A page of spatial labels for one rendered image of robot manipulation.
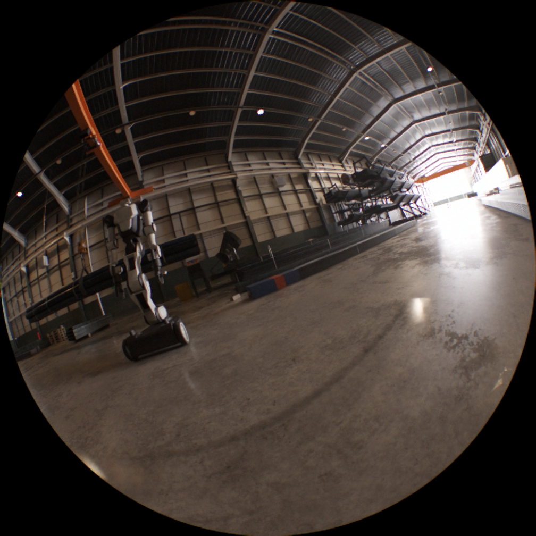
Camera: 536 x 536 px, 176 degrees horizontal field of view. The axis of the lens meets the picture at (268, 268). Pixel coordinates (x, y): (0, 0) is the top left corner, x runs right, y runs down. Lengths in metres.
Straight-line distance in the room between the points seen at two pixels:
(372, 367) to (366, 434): 0.25
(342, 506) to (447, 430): 0.26
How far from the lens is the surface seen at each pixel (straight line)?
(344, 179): 11.37
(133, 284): 1.58
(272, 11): 10.18
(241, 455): 0.54
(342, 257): 2.99
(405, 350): 0.69
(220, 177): 11.29
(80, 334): 6.61
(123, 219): 1.83
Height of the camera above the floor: 0.44
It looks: 3 degrees down
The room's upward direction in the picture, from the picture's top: 19 degrees counter-clockwise
